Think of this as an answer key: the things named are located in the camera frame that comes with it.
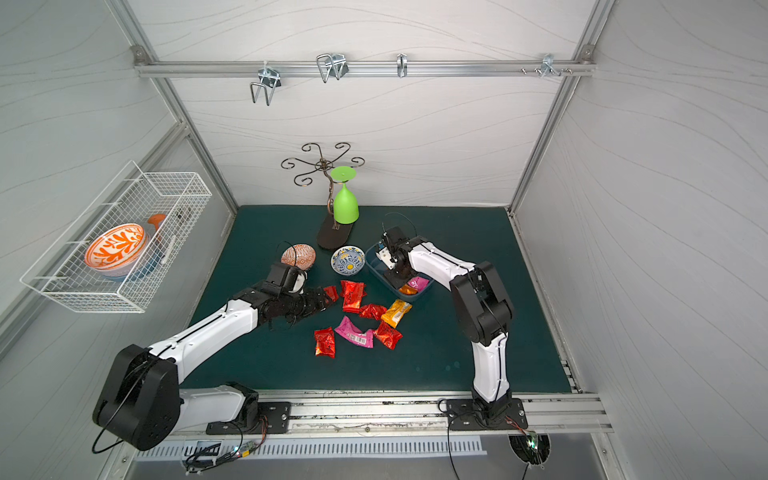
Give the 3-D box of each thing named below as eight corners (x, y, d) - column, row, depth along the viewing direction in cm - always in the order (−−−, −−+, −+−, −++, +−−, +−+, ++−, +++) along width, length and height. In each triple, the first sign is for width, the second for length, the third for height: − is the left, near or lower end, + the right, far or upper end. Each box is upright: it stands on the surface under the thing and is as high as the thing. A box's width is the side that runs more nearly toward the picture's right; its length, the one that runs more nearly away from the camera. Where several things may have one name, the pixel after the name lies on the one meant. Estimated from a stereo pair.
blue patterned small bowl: (331, 275, 102) (328, 268, 99) (334, 252, 108) (332, 245, 105) (364, 275, 102) (363, 268, 99) (365, 253, 109) (365, 245, 105)
